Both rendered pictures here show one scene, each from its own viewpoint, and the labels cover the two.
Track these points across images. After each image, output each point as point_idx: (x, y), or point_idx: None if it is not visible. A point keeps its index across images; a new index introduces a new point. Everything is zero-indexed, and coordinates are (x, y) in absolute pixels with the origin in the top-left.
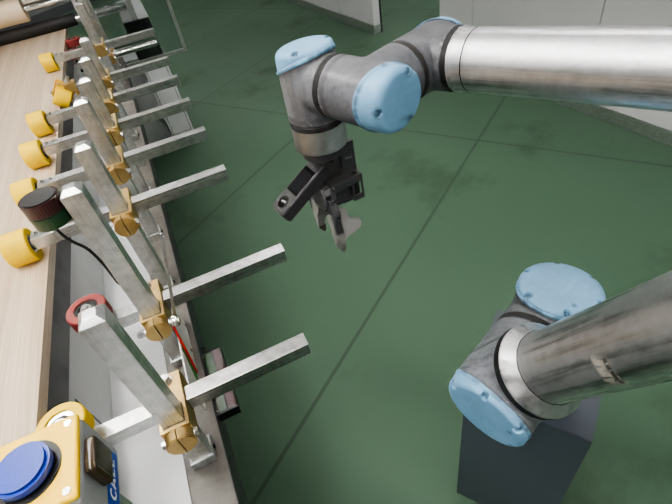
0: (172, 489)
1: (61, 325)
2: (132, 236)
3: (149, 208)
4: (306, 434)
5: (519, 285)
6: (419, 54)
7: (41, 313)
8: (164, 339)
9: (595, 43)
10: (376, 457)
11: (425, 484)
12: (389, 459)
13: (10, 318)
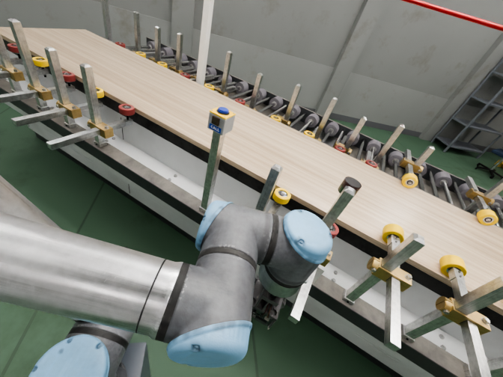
0: None
1: (340, 232)
2: (370, 271)
3: (448, 360)
4: (249, 357)
5: (105, 356)
6: (207, 251)
7: (343, 221)
8: None
9: (22, 221)
10: (204, 369)
11: (171, 371)
12: (196, 373)
13: (349, 215)
